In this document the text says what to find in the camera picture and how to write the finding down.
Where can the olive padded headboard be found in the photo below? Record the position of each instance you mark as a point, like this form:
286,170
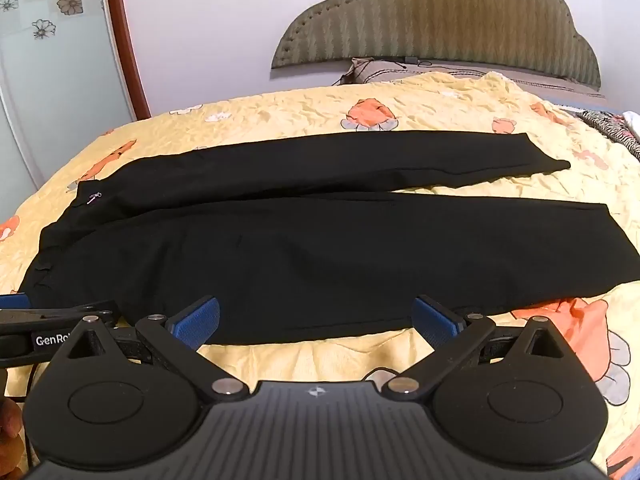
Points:
440,15

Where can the black pants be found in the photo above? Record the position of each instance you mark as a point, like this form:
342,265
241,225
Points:
300,250

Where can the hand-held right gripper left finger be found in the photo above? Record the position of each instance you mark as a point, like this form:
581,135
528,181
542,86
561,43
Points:
197,322

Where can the person's left hand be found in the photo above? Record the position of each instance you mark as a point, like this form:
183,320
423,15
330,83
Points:
9,420

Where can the yellow printed bedsheet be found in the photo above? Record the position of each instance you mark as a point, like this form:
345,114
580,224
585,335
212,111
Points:
310,105

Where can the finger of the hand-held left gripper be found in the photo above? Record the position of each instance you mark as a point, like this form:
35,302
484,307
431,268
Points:
15,302

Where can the striped cloth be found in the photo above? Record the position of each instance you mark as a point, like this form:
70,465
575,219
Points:
612,130

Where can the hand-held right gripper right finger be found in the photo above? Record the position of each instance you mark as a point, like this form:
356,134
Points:
434,322

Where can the flower print wardrobe door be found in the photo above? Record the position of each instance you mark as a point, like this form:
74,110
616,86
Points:
55,100

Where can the beige pillow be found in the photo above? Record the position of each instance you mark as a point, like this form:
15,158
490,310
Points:
480,72

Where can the brown wooden door frame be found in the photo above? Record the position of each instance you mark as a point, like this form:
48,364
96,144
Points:
129,50

